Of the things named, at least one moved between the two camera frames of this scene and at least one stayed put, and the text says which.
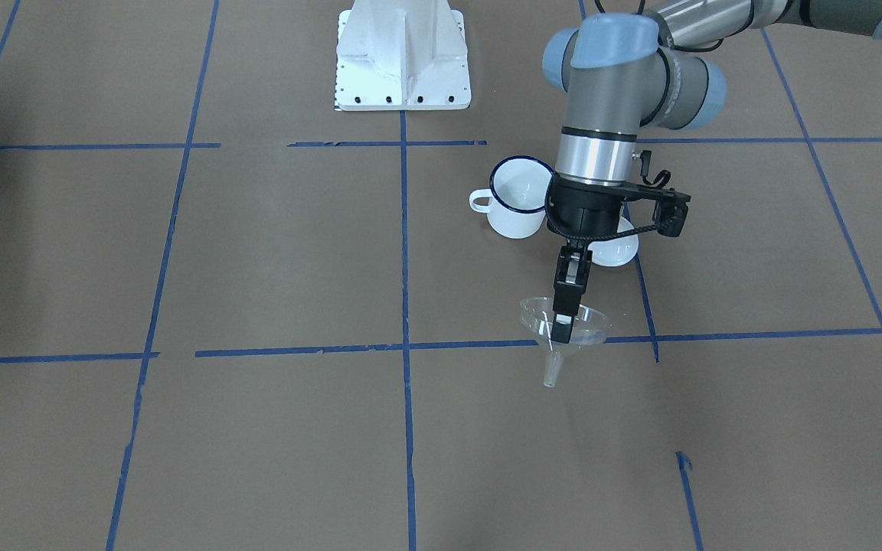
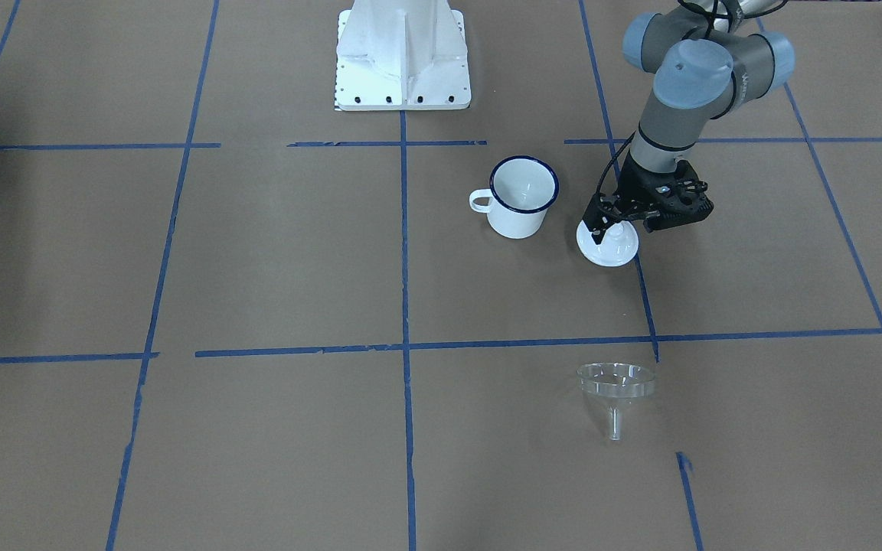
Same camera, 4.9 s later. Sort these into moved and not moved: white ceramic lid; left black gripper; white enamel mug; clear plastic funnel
Moved: clear plastic funnel; left black gripper
Not moved: white ceramic lid; white enamel mug
